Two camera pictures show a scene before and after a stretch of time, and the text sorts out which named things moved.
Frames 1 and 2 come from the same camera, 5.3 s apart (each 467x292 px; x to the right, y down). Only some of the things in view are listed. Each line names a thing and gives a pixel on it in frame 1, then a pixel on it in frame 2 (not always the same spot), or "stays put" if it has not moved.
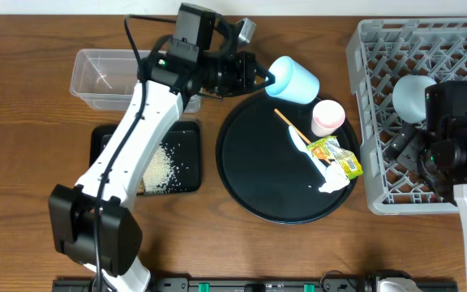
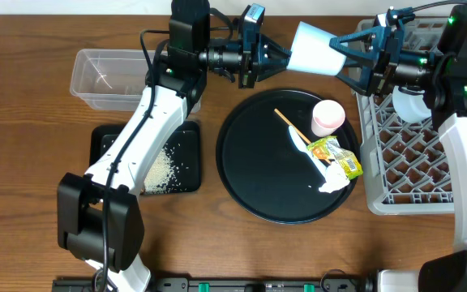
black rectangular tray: x=182 y=145 stays put
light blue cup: x=293 y=82 to x=311 y=52
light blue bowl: x=409 y=97 stays put
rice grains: x=161 y=177 stays put
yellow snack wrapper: x=329 y=148 stays put
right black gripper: x=413 y=152 to x=382 y=58
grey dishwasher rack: x=380 y=53 stays put
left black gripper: x=248 y=72 to x=250 y=59
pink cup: x=327 y=117 stays put
